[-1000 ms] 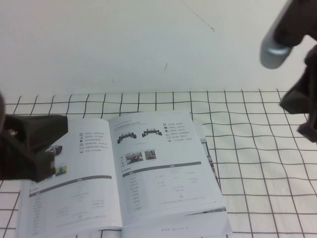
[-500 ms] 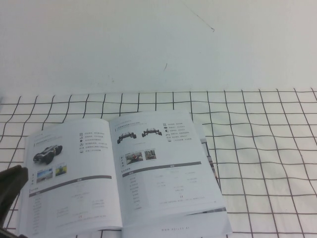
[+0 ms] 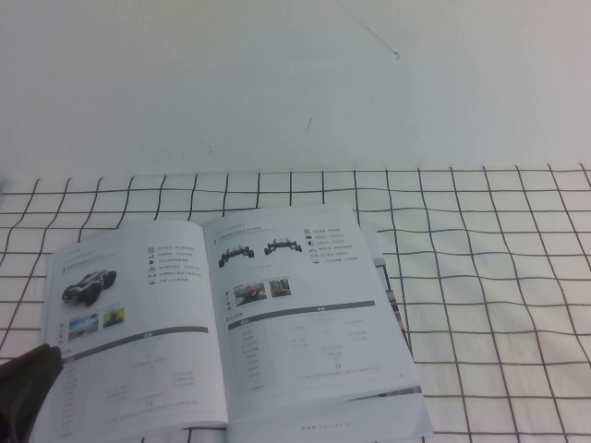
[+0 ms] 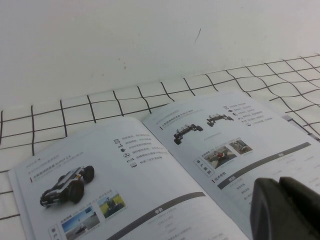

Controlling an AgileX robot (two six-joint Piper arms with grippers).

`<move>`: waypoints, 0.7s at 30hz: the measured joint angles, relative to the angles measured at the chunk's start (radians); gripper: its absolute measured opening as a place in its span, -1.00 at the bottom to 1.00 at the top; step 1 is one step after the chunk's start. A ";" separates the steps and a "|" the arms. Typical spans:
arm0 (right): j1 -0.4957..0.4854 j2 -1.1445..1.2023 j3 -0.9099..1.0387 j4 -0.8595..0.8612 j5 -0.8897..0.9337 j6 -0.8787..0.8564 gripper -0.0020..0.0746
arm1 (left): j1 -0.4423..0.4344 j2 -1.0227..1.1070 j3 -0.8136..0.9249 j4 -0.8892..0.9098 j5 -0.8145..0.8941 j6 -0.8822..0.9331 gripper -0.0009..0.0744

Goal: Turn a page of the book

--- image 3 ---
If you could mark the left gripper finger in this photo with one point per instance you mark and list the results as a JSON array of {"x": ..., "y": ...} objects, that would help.
[
  {"x": 20, "y": 367},
  {"x": 27, "y": 406}
]

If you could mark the white product brochure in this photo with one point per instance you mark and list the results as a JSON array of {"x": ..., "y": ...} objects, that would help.
[{"x": 300, "y": 332}]

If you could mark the white black grid tablecloth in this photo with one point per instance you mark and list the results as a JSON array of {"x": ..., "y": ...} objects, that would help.
[{"x": 485, "y": 323}]

